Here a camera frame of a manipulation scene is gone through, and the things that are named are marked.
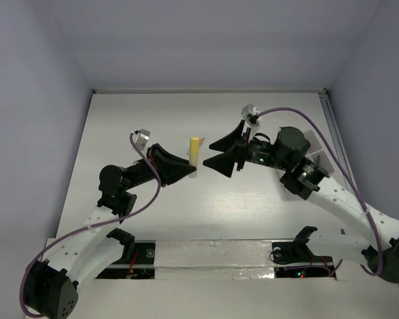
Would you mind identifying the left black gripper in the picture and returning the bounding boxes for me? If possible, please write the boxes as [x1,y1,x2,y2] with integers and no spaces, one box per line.
[122,144,196,191]

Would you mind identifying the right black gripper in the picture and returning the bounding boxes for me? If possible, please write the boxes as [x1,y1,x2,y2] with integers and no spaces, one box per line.
[203,119,291,176]

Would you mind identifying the yellow highlighter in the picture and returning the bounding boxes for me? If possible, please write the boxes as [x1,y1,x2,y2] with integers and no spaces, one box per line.
[189,137,200,178]

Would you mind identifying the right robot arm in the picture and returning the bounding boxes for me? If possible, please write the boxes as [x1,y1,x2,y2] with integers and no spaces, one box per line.
[203,122,399,284]

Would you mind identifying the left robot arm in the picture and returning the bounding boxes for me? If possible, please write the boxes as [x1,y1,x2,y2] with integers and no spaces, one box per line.
[19,144,197,318]

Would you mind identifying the white divided organizer box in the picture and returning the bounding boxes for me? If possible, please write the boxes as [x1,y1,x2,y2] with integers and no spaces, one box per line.
[303,130,335,175]

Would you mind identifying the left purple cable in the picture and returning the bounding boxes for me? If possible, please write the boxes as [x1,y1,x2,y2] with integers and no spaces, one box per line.
[19,132,162,316]

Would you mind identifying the purple cable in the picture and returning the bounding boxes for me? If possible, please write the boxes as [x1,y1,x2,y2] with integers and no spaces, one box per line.
[19,132,162,316]
[257,106,386,276]

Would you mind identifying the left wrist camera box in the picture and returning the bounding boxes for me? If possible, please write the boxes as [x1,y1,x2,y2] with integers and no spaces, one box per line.
[134,129,150,152]

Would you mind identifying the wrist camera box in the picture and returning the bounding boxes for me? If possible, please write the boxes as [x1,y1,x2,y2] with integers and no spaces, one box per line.
[241,104,261,128]
[134,129,150,152]

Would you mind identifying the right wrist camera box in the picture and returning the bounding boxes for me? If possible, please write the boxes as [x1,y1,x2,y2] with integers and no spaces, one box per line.
[241,104,261,128]

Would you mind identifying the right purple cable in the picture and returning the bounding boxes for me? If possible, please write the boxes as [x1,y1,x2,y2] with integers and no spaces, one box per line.
[257,106,386,276]

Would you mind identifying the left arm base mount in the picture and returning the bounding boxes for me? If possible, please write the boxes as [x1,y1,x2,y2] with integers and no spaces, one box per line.
[96,229,156,280]

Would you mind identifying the aluminium side rail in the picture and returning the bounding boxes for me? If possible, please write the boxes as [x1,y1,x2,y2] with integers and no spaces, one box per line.
[318,89,357,195]

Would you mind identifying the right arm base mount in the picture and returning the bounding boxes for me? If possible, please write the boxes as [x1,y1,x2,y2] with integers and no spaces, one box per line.
[269,226,336,279]

